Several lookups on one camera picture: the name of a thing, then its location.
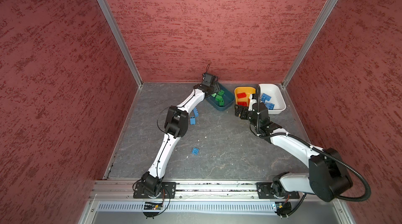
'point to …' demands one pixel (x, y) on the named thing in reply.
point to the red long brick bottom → (241, 95)
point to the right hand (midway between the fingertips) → (240, 109)
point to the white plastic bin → (273, 91)
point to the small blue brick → (192, 120)
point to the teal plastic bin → (228, 97)
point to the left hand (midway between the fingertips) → (216, 89)
